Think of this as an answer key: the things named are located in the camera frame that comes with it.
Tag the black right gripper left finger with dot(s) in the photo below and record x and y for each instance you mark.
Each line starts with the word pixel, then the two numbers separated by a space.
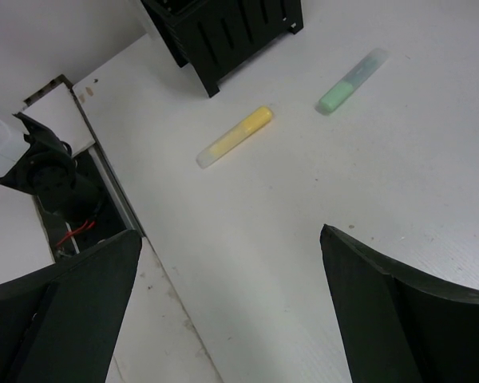
pixel 61 323

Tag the black slotted container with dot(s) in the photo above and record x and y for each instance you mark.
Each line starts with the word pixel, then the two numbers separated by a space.
pixel 217 36

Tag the white slotted container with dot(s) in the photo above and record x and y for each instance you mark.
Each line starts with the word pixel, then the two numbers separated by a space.
pixel 146 21

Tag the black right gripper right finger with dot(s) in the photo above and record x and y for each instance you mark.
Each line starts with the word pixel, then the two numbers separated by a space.
pixel 398 323

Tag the yellow highlighter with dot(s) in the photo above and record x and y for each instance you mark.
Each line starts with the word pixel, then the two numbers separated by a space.
pixel 235 136

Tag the green highlighter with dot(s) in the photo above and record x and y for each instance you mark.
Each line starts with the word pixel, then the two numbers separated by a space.
pixel 346 86

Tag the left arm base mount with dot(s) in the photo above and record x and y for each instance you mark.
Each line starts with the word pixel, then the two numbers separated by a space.
pixel 77 208

